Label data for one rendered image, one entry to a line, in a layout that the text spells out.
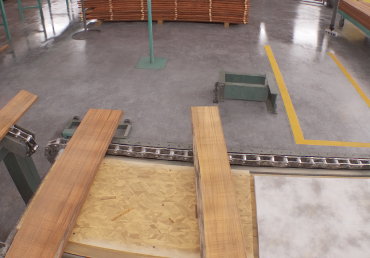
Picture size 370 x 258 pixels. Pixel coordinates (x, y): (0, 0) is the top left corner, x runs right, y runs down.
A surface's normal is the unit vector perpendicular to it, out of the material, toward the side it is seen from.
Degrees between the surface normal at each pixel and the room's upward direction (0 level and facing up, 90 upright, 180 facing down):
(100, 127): 0
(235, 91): 90
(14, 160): 90
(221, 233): 0
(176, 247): 0
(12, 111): 22
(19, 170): 90
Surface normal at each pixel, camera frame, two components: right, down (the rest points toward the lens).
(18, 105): 0.37, -0.74
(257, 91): -0.11, 0.57
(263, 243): 0.00, -0.82
